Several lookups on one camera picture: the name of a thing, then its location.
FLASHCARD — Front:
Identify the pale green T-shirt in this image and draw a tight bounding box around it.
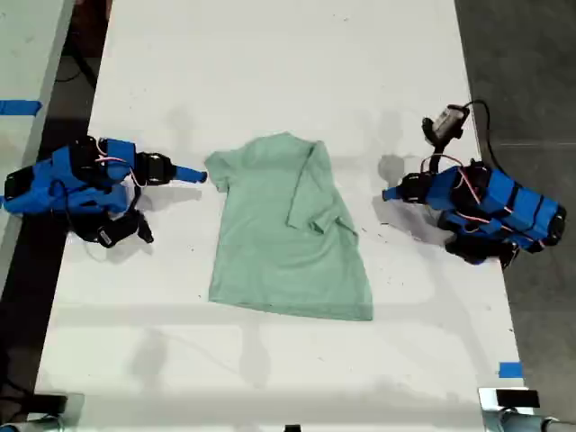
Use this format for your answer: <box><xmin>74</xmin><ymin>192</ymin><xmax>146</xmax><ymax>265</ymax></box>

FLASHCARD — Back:
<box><xmin>203</xmin><ymin>130</ymin><xmax>374</xmax><ymax>322</ymax></box>

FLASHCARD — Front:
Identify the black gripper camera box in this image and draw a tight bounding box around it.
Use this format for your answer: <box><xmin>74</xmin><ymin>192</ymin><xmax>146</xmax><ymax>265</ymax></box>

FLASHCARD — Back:
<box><xmin>421</xmin><ymin>103</ymin><xmax>473</xmax><ymax>175</ymax></box>
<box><xmin>92</xmin><ymin>211</ymin><xmax>155</xmax><ymax>249</ymax></box>

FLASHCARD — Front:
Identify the grey metal pipe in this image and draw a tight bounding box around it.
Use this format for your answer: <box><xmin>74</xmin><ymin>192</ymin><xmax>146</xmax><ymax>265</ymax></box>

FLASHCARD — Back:
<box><xmin>499</xmin><ymin>408</ymin><xmax>576</xmax><ymax>432</ymax></box>
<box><xmin>0</xmin><ymin>416</ymin><xmax>62</xmax><ymax>432</ymax></box>

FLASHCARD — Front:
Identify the small black clamp box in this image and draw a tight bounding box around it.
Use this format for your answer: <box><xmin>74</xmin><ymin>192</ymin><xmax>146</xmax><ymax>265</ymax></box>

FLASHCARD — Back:
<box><xmin>33</xmin><ymin>394</ymin><xmax>68</xmax><ymax>413</ymax></box>
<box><xmin>496</xmin><ymin>389</ymin><xmax>540</xmax><ymax>409</ymax></box>

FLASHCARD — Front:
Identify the long blue tape strip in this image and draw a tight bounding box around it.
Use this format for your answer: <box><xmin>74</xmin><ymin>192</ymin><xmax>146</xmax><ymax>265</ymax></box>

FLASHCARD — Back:
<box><xmin>0</xmin><ymin>99</ymin><xmax>44</xmax><ymax>117</ymax></box>

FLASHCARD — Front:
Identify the pale side table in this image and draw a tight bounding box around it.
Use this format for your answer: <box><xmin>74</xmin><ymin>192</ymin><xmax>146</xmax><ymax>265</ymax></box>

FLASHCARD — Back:
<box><xmin>0</xmin><ymin>0</ymin><xmax>76</xmax><ymax>292</ymax></box>

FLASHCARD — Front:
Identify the silver table clamp plate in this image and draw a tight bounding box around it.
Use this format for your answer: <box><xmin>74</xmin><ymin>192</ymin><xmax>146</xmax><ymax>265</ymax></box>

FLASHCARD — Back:
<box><xmin>477</xmin><ymin>386</ymin><xmax>542</xmax><ymax>432</ymax></box>
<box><xmin>31</xmin><ymin>392</ymin><xmax>86</xmax><ymax>432</ymax></box>

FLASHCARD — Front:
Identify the red white arm wire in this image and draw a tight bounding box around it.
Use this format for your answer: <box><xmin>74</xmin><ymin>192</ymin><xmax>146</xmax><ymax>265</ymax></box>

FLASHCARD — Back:
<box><xmin>419</xmin><ymin>153</ymin><xmax>487</xmax><ymax>203</ymax></box>
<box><xmin>91</xmin><ymin>138</ymin><xmax>150</xmax><ymax>190</ymax></box>

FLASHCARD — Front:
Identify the black floor cable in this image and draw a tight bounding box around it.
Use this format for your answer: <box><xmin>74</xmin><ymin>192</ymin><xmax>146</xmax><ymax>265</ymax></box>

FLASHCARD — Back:
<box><xmin>56</xmin><ymin>52</ymin><xmax>98</xmax><ymax>89</ymax></box>

